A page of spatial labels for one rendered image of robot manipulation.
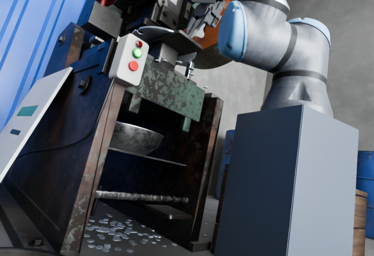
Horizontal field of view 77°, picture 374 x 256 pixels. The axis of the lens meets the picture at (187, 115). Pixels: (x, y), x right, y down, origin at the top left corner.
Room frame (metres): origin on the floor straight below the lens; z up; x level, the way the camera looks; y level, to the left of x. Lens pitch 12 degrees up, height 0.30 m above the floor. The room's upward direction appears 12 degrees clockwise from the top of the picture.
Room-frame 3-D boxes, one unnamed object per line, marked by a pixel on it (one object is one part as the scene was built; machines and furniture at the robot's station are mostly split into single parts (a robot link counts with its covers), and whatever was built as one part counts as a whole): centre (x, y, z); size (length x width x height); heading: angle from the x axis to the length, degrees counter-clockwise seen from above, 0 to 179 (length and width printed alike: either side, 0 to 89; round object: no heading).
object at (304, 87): (0.51, -0.24, 0.50); 0.15 x 0.15 x 0.10
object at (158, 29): (0.95, 0.16, 0.78); 0.29 x 0.29 x 0.01
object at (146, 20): (1.04, 0.25, 0.86); 0.20 x 0.16 x 0.05; 134
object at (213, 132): (1.33, 0.15, 0.45); 0.92 x 0.12 x 0.90; 44
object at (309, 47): (0.51, -0.23, 0.62); 0.13 x 0.12 x 0.14; 103
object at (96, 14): (0.66, 0.31, 0.62); 0.10 x 0.06 x 0.20; 134
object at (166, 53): (0.92, 0.13, 0.72); 0.25 x 0.14 x 0.14; 44
